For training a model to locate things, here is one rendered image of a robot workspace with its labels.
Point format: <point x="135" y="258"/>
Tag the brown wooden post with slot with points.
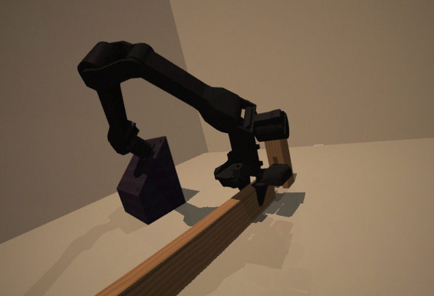
<point x="278" y="153"/>

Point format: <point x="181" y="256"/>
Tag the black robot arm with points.
<point x="109" y="64"/>

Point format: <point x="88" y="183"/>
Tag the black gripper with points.
<point x="275" y="175"/>

